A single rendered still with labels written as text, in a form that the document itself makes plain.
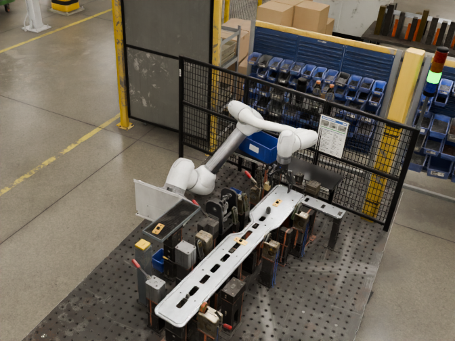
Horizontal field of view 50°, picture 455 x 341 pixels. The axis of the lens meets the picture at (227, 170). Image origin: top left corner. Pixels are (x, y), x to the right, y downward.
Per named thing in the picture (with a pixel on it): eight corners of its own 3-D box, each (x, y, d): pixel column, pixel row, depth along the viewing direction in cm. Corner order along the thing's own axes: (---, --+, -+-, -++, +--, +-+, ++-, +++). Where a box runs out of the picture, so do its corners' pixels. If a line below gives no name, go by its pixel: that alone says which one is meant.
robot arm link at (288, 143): (282, 160, 299) (299, 154, 305) (286, 137, 290) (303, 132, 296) (272, 151, 306) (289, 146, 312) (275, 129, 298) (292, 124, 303)
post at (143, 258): (146, 308, 286) (143, 253, 261) (136, 302, 289) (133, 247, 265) (154, 300, 291) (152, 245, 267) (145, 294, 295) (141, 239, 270)
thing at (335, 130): (342, 160, 348) (350, 122, 331) (313, 149, 358) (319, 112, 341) (342, 159, 350) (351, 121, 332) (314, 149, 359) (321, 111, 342)
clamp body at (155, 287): (159, 337, 270) (157, 292, 250) (143, 327, 275) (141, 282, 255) (170, 325, 277) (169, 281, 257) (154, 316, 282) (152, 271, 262)
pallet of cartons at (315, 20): (299, 89, 718) (310, 17, 659) (250, 76, 748) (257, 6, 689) (327, 63, 806) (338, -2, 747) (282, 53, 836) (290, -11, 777)
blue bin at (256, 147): (269, 164, 359) (270, 149, 352) (237, 148, 376) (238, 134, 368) (282, 156, 370) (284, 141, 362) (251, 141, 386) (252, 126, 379)
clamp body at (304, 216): (299, 261, 326) (307, 221, 306) (284, 254, 331) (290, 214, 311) (305, 253, 332) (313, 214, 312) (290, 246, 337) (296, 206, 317)
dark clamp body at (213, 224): (212, 275, 311) (214, 230, 289) (196, 266, 316) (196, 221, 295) (221, 265, 318) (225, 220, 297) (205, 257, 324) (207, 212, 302)
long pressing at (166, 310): (185, 333, 239) (185, 331, 238) (149, 311, 249) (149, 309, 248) (306, 196, 337) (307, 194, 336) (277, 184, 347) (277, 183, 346)
